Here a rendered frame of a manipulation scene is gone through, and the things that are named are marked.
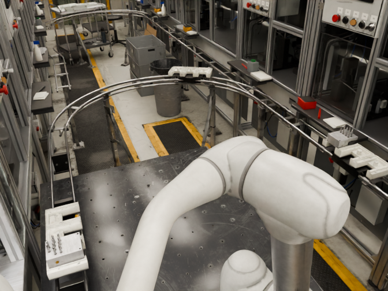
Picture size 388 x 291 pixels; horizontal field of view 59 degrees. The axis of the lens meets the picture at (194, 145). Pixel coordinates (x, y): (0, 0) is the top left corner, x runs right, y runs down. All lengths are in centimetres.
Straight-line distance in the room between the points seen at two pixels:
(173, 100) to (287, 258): 339
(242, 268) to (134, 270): 70
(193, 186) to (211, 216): 109
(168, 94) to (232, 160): 335
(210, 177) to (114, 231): 110
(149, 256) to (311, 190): 32
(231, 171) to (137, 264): 30
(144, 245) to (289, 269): 44
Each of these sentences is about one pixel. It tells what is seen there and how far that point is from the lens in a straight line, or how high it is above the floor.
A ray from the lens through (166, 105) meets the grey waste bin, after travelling 414.
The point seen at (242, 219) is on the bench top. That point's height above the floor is 68.
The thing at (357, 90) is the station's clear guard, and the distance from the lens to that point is 219.
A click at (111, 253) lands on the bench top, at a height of 68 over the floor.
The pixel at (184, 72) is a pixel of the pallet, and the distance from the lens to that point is 303.
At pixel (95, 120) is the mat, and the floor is 1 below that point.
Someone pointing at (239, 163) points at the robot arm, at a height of 149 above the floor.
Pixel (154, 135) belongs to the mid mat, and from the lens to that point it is 383.
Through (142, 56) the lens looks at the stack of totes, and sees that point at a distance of 465.
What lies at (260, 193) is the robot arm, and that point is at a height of 146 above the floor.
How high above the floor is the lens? 191
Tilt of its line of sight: 32 degrees down
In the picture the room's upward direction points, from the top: 2 degrees counter-clockwise
